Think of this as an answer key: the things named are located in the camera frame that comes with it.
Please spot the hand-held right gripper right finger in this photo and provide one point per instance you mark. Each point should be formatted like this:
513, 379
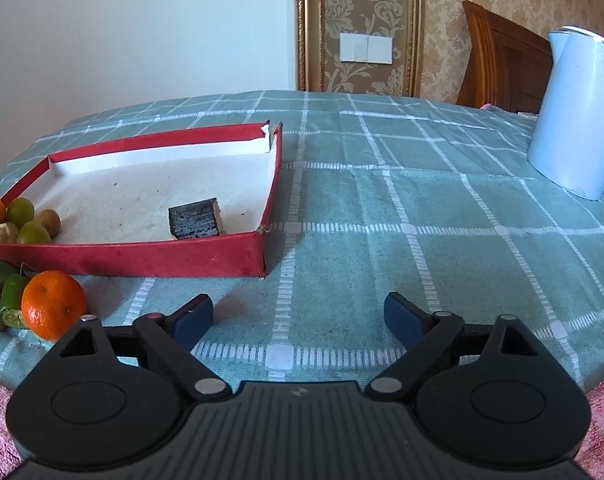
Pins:
404, 320

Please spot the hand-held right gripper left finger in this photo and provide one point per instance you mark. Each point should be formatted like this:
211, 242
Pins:
194, 320

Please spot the dark sugarcane block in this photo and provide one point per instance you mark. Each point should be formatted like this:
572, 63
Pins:
191, 220

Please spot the red shallow cardboard box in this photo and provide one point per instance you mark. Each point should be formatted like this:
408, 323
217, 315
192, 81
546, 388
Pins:
131, 195

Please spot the brown longan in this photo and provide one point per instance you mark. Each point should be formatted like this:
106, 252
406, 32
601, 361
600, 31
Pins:
47, 222

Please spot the round yellow-green fruit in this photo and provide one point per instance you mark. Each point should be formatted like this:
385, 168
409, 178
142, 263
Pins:
31, 234
20, 211

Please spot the pale yellow sugarcane piece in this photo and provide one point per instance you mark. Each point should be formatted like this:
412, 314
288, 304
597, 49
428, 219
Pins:
1, 232

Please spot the green plaid tablecloth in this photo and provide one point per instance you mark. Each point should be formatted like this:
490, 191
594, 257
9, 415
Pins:
457, 260

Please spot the large orange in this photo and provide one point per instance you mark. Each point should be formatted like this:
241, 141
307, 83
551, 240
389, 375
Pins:
51, 305

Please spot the white electric kettle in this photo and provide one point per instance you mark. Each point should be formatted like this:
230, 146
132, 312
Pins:
572, 125

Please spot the wooden headboard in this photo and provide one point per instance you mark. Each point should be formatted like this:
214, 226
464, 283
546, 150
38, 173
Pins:
502, 70

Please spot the white wall switch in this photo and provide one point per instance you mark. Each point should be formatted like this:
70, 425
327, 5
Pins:
380, 49
354, 47

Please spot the gold wall panel frame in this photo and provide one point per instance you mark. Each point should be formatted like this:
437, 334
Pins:
303, 25

